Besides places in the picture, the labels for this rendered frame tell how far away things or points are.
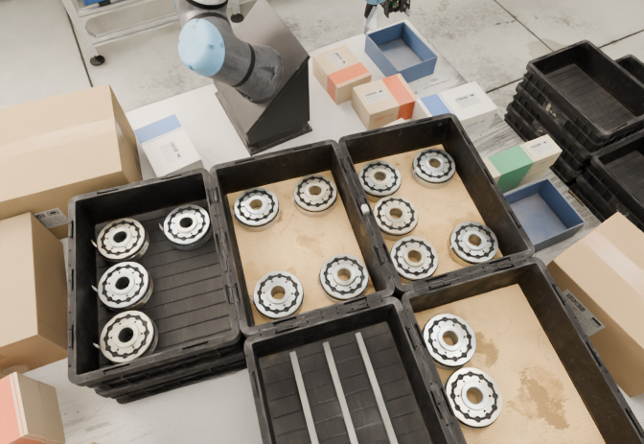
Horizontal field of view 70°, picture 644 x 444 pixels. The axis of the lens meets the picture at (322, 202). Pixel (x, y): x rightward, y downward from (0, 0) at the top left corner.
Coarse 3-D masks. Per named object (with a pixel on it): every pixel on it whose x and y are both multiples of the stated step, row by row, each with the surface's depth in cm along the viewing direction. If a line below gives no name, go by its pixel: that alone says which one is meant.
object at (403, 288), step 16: (384, 128) 110; (400, 128) 110; (480, 160) 105; (352, 176) 102; (496, 192) 100; (528, 240) 94; (384, 256) 92; (512, 256) 92; (528, 256) 92; (448, 272) 90; (464, 272) 90; (400, 288) 88; (416, 288) 88
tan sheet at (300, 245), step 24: (240, 192) 112; (288, 192) 112; (288, 216) 108; (336, 216) 108; (240, 240) 105; (264, 240) 105; (288, 240) 105; (312, 240) 105; (336, 240) 105; (264, 264) 102; (288, 264) 102; (312, 264) 102; (312, 288) 99
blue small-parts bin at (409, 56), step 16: (384, 32) 156; (400, 32) 159; (368, 48) 155; (384, 48) 159; (400, 48) 159; (416, 48) 156; (384, 64) 149; (400, 64) 155; (416, 64) 145; (432, 64) 149; (416, 80) 151
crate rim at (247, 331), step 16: (320, 144) 107; (336, 144) 107; (240, 160) 105; (256, 160) 105; (352, 192) 100; (224, 224) 96; (368, 224) 96; (224, 240) 94; (368, 240) 94; (384, 272) 90; (240, 288) 88; (240, 304) 87; (336, 304) 87; (352, 304) 87; (240, 320) 85; (288, 320) 85
